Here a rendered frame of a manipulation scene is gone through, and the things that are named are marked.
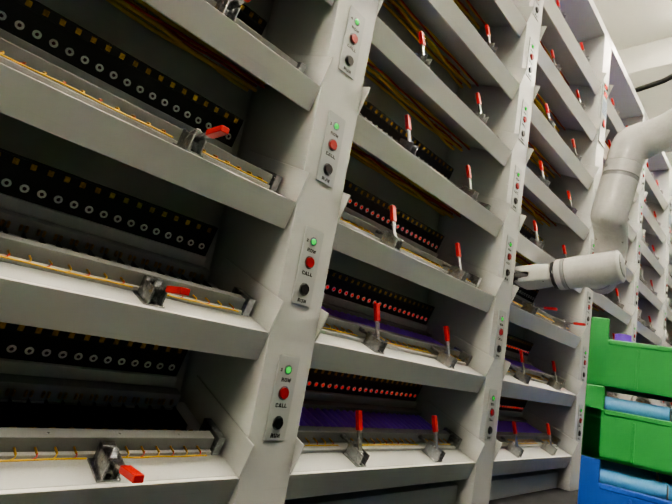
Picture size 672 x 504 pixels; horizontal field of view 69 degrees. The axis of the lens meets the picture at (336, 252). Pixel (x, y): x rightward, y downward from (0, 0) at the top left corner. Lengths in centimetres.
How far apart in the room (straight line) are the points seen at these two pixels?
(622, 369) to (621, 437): 7
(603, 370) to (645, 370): 4
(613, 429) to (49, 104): 71
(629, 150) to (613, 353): 91
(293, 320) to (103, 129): 37
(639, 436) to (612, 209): 86
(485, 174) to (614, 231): 36
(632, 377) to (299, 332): 44
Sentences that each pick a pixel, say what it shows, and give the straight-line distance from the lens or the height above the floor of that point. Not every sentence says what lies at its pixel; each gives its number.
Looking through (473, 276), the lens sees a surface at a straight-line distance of 132.
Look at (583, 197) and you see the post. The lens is 209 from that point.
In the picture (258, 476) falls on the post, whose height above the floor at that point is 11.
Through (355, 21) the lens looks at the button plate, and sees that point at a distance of 94.
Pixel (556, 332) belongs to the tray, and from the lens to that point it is 174.
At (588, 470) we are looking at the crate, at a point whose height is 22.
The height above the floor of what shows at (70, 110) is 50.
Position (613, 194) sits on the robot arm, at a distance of 145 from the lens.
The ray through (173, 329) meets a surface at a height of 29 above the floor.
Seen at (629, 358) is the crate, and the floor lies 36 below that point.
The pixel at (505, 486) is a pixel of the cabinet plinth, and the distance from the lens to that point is 158.
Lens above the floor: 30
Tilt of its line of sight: 12 degrees up
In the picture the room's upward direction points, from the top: 11 degrees clockwise
